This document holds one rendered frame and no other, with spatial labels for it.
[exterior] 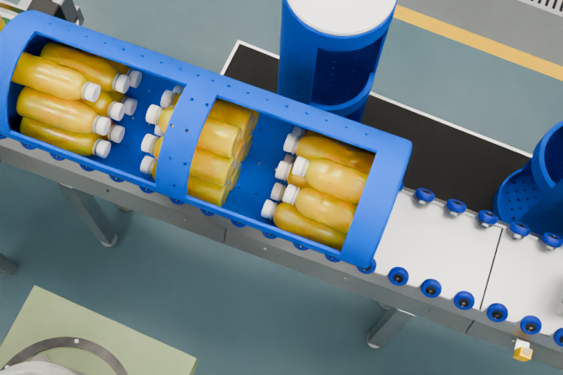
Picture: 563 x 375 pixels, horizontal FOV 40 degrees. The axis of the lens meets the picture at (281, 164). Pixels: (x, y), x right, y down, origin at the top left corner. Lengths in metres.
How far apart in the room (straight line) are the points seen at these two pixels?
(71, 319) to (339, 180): 0.60
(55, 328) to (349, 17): 0.97
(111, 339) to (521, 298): 0.89
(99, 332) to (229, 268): 1.15
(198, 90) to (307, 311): 1.28
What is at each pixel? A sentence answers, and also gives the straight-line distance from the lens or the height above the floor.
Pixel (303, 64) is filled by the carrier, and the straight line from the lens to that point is 2.02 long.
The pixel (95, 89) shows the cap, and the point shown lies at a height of 1.16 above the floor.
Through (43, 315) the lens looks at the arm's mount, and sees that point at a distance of 1.63.
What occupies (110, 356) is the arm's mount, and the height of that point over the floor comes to 1.07.
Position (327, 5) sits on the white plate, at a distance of 1.89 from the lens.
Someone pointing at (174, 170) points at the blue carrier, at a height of 1.17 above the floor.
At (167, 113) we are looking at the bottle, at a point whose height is 1.18.
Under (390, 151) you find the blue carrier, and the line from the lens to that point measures 1.53.
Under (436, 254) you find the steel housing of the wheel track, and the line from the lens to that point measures 1.79.
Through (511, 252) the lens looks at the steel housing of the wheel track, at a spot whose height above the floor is 0.93.
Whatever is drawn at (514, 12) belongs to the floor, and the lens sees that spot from 3.26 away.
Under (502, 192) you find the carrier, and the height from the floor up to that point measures 0.16.
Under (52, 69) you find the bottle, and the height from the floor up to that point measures 1.18.
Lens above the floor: 2.62
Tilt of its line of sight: 69 degrees down
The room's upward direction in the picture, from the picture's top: 4 degrees clockwise
